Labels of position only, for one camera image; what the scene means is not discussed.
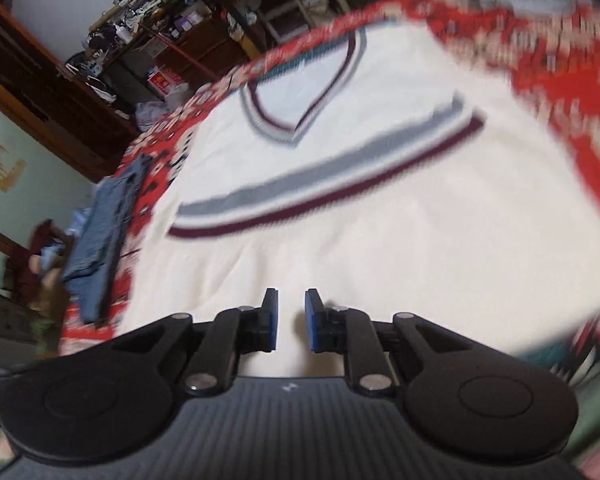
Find cluttered shelf rack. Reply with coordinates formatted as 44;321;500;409
65;0;261;106

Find tall wooden wardrobe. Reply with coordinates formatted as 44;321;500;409
0;0;143;183

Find white drawer unit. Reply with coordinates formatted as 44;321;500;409
225;0;406;46

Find crumpled plastic bag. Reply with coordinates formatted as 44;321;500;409
135;100;171;131

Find red and white carton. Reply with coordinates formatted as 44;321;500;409
147;65;186;98

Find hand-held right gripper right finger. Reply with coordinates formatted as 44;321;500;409
304;288;481;395

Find gold wall decal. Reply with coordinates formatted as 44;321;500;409
0;137;28;193

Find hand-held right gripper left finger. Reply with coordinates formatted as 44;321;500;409
112;287;280;393

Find folded blue jeans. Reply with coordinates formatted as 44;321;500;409
62;152;153;326

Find wooden drawer cabinet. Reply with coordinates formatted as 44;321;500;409
170;15;251;86

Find red patterned blanket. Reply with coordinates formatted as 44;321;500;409
57;0;600;386

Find white knit vest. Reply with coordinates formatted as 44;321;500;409
122;22;600;378

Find red broom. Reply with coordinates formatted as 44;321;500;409
145;30;221;83

